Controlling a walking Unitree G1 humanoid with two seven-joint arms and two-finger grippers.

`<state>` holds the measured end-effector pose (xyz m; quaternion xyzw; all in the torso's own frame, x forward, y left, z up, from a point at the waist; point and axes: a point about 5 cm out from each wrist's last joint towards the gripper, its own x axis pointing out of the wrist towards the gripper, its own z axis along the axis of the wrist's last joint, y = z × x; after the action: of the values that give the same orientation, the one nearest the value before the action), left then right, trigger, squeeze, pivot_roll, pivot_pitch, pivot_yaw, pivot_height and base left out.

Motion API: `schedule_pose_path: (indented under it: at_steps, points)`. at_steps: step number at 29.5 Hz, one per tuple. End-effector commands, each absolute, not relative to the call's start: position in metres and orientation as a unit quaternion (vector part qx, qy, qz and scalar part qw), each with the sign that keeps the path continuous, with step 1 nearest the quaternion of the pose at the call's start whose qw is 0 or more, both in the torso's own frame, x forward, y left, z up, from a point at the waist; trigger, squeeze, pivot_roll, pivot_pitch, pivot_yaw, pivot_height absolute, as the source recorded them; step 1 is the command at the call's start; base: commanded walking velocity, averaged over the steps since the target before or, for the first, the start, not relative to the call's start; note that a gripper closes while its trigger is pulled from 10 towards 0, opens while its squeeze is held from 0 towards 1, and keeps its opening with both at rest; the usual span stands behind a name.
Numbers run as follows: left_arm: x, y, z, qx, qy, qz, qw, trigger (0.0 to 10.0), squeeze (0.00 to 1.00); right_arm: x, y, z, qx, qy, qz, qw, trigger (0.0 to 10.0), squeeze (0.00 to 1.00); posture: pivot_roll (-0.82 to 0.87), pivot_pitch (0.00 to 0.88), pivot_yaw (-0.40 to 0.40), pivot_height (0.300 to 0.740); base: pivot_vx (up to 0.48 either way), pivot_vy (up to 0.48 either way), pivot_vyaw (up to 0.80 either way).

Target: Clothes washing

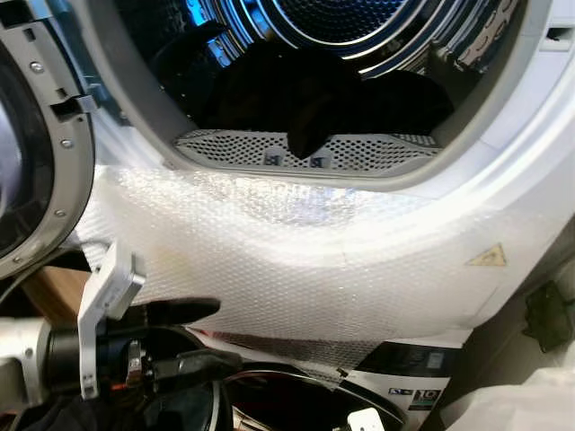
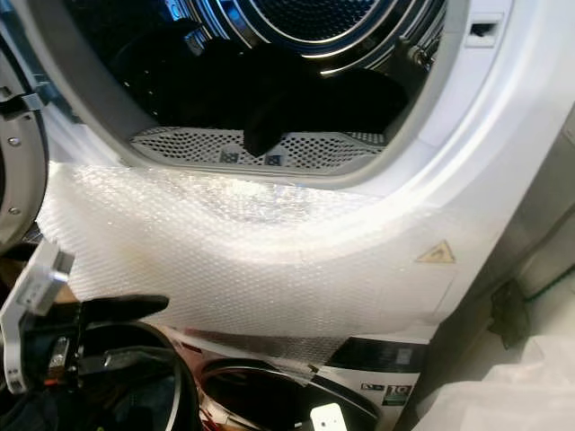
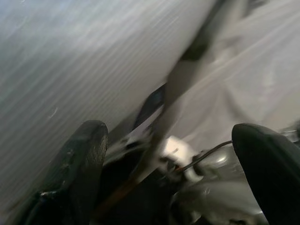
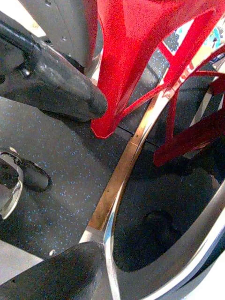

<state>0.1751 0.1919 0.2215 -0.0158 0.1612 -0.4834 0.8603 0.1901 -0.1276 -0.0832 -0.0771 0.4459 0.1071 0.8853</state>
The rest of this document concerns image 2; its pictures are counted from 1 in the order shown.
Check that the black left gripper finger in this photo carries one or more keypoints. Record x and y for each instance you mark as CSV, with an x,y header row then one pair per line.
x,y
135,361
130,308

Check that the black clothes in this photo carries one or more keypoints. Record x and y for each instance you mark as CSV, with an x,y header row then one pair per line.
x,y
225,90

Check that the clear bubble wrap sheet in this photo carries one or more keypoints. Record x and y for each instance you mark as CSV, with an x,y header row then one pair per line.
x,y
269,260

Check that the grey round dryer door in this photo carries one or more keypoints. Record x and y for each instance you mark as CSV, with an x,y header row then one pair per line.
x,y
29,171

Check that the small white tag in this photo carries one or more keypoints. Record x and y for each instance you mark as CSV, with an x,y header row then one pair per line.
x,y
328,417

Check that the grey mesh lint filter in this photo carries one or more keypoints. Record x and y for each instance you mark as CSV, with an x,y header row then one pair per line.
x,y
332,151

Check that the yellow triangle warning sticker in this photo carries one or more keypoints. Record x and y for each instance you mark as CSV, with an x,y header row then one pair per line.
x,y
437,256

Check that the steel dryer drum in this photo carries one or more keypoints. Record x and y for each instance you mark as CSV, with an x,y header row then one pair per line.
x,y
323,20

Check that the white plastic bag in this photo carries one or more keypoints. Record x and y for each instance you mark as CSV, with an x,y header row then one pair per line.
x,y
503,395

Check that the white tumble dryer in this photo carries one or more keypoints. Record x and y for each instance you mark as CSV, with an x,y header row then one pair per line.
x,y
485,135

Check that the dark bracket on wall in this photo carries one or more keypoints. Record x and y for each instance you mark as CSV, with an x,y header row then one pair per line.
x,y
509,316

